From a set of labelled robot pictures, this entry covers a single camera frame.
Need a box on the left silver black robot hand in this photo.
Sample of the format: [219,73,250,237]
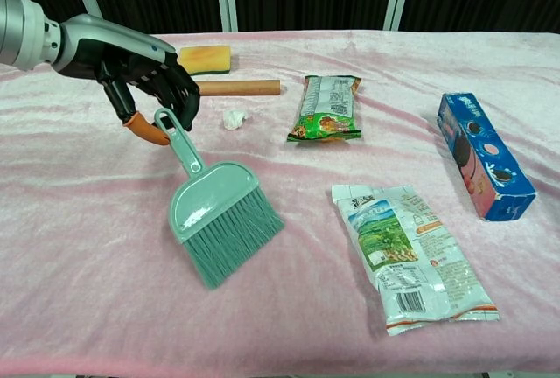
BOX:
[55,13,201,146]

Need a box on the wooden rolling pin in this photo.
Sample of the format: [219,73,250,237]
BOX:
[194,79,282,97]

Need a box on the pink velvet table cloth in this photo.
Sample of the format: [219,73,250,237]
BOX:
[0,30,560,373]

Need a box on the white green snack bag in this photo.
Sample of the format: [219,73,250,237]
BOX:
[330,184,501,337]

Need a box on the green snack packet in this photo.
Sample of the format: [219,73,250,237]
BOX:
[286,73,363,144]

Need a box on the blue cookie box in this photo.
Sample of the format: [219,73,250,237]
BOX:
[436,92,537,222]

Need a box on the small teal hand broom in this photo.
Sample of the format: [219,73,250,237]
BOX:
[152,107,285,291]

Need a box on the yellow green scouring sponge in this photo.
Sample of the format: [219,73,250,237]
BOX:
[178,44,232,76]

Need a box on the white paper wad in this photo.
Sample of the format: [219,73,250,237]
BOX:
[221,108,249,130]

